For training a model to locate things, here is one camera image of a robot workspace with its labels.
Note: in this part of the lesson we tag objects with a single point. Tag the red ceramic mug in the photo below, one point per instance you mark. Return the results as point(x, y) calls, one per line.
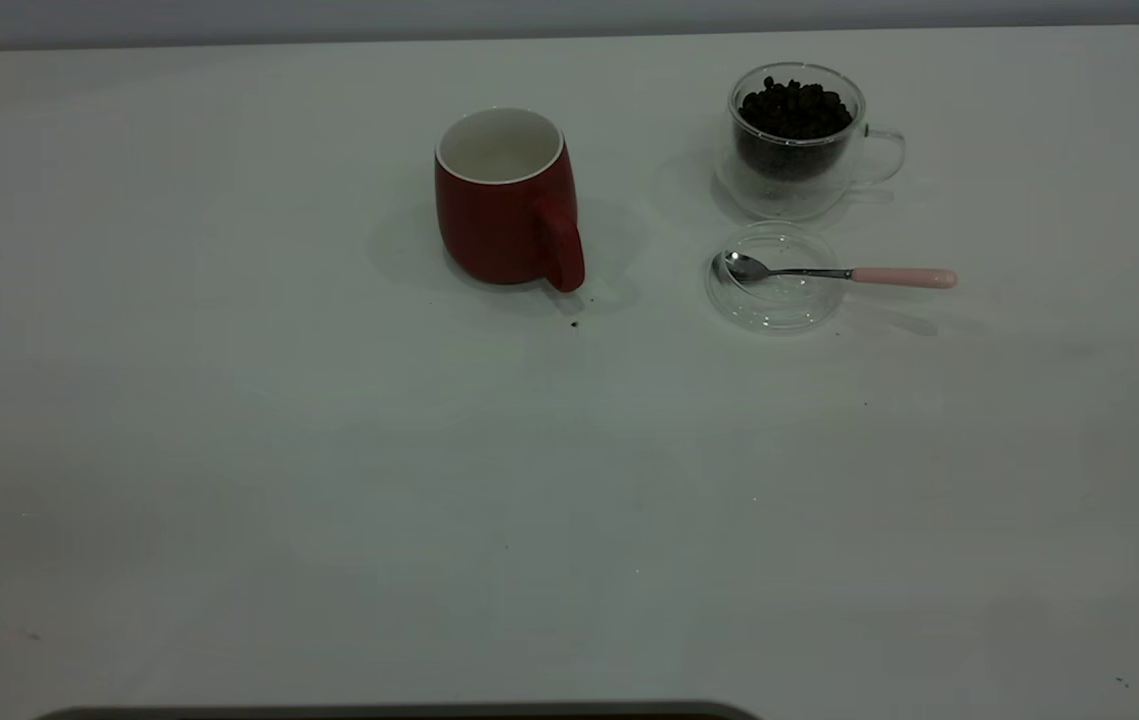
point(499, 235)

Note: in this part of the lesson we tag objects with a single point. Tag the clear double-wall glass cup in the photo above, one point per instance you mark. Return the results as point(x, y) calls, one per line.
point(779, 195)

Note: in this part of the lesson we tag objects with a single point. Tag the clear glass saucer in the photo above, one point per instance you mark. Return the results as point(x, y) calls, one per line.
point(774, 305)

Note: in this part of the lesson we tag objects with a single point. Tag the dark coffee beans pile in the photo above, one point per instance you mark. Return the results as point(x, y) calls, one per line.
point(794, 112)

